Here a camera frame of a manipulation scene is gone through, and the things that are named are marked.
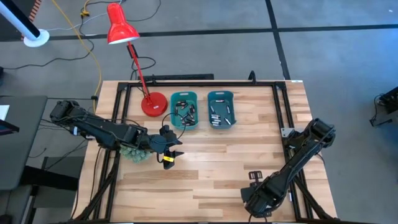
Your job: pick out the silver mounting plate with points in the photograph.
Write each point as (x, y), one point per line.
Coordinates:
(286, 132)

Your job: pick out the potted artificial succulent plant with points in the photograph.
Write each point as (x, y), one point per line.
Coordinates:
(135, 155)

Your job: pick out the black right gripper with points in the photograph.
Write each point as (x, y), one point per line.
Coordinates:
(261, 200)

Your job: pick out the red desk lamp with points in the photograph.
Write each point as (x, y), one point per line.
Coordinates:
(119, 28)

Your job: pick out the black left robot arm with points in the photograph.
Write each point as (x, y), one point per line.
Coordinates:
(102, 130)

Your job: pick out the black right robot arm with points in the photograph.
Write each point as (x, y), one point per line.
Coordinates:
(304, 152)

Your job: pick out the white floor stand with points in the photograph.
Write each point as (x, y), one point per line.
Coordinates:
(36, 39)

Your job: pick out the blue plastic bin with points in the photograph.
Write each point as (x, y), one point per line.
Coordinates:
(217, 96)

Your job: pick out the green plastic bin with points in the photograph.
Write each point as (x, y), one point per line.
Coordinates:
(183, 96)

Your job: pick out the black desk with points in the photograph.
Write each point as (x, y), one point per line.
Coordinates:
(21, 155)

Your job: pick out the black table clamp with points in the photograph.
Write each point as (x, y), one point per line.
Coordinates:
(252, 77)

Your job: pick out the black aluminium table frame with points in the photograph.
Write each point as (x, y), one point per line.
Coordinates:
(233, 84)

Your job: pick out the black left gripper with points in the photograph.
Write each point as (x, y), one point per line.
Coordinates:
(161, 141)

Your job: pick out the black equipment box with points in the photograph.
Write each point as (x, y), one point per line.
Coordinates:
(388, 101)

